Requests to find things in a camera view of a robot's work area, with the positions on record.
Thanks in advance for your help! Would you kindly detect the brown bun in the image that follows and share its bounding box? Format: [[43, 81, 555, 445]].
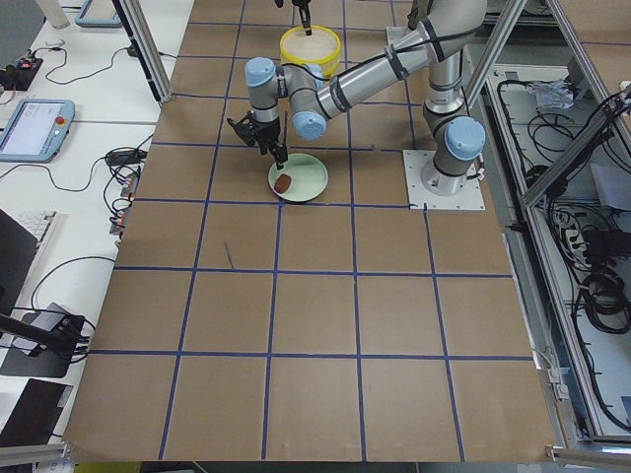
[[273, 173, 292, 194]]

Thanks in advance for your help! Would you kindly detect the black camera stand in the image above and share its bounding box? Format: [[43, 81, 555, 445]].
[[1, 304, 90, 379]]

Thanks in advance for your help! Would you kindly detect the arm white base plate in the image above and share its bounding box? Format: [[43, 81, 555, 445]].
[[402, 150, 485, 212], [386, 27, 429, 69]]

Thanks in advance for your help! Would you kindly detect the yellow steamer layer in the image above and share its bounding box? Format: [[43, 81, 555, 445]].
[[279, 26, 342, 78]]

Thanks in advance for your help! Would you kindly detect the black cable bundle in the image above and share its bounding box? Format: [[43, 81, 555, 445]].
[[571, 268, 631, 336]]

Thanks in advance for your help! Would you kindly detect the aluminium frame post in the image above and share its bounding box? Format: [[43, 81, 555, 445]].
[[112, 0, 173, 103]]

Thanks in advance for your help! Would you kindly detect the small electronics board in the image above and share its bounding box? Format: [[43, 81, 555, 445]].
[[16, 56, 43, 73]]

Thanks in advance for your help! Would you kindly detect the black power adapter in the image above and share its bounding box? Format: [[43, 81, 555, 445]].
[[105, 149, 147, 167]]

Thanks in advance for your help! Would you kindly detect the crumpled white paper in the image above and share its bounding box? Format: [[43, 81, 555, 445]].
[[527, 81, 574, 109]]

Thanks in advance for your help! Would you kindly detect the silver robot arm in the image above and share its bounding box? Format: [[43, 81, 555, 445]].
[[228, 0, 487, 196]]

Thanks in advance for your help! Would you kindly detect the white keyboard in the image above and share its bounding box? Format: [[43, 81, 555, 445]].
[[15, 210, 64, 250]]

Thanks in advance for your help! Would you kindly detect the light green plate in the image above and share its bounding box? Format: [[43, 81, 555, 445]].
[[268, 153, 328, 203]]

